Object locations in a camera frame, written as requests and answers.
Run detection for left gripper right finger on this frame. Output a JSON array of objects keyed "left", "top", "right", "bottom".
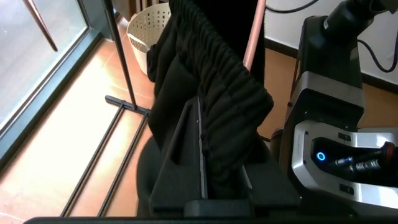
[{"left": 244, "top": 136, "right": 301, "bottom": 210}]

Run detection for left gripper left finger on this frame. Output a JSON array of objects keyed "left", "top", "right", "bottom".
[{"left": 149, "top": 95, "right": 208, "bottom": 216}]

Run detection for white laundry basket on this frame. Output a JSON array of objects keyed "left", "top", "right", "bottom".
[{"left": 126, "top": 2, "right": 172, "bottom": 76}]

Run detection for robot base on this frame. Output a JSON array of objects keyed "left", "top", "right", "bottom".
[{"left": 269, "top": 15, "right": 398, "bottom": 218}]

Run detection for window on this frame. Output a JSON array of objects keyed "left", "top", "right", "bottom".
[{"left": 0, "top": 0, "right": 104, "bottom": 170}]

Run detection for black cable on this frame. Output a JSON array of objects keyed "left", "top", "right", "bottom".
[
  {"left": 266, "top": 0, "right": 321, "bottom": 15},
  {"left": 356, "top": 29, "right": 398, "bottom": 74}
]

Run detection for black clothes rack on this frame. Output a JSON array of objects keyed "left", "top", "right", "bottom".
[{"left": 60, "top": 0, "right": 152, "bottom": 218}]

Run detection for black trousers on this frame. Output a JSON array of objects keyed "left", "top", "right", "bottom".
[{"left": 136, "top": 0, "right": 275, "bottom": 218}]

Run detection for pink clothes hanger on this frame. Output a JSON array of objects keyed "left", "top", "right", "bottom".
[{"left": 242, "top": 0, "right": 267, "bottom": 73}]

